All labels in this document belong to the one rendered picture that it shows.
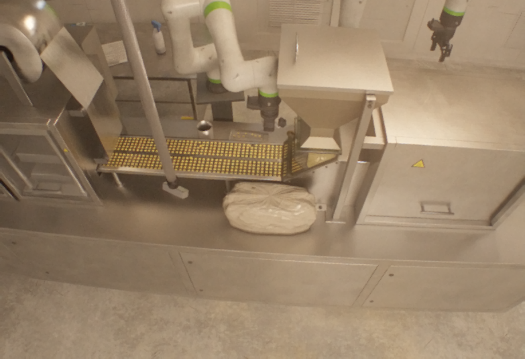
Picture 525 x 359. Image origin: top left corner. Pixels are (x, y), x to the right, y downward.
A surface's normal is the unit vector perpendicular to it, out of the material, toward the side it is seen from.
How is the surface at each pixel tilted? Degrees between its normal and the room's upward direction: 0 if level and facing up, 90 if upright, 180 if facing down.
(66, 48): 71
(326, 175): 90
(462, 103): 0
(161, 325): 0
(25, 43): 90
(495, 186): 90
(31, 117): 0
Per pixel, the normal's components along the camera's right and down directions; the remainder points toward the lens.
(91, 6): -0.07, 0.77
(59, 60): 0.94, -0.15
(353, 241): 0.00, -0.63
